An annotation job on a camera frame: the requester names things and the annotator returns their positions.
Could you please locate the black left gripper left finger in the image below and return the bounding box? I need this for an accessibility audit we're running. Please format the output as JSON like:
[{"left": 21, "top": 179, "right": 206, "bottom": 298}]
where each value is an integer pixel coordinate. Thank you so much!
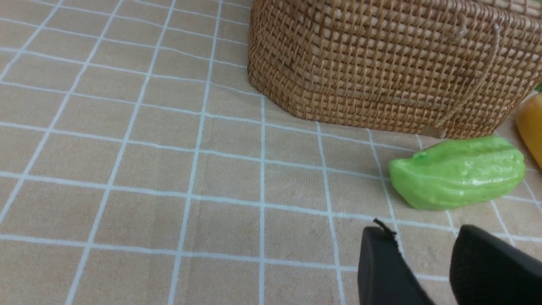
[{"left": 357, "top": 219, "right": 434, "bottom": 305}]

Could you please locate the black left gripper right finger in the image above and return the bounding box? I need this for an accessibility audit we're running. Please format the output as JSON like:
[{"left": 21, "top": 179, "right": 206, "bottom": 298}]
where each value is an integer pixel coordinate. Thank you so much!
[{"left": 450, "top": 225, "right": 542, "bottom": 305}]

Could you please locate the green bitter gourd toy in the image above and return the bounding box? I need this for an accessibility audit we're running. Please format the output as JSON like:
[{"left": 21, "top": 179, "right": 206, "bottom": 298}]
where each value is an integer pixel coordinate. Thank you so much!
[{"left": 388, "top": 135, "right": 526, "bottom": 211}]

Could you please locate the yellow banana toy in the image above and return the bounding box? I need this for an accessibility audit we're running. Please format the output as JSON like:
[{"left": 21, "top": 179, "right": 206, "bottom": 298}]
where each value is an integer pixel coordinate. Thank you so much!
[{"left": 515, "top": 93, "right": 542, "bottom": 168}]

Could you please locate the brown woven wicker basket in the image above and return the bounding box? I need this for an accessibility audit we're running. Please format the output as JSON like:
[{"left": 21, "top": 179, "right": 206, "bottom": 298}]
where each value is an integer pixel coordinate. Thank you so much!
[{"left": 248, "top": 0, "right": 542, "bottom": 139}]

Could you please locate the beige checkered tablecloth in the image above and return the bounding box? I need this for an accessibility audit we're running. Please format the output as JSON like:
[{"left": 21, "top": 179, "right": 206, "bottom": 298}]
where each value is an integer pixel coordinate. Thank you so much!
[{"left": 0, "top": 0, "right": 541, "bottom": 305}]

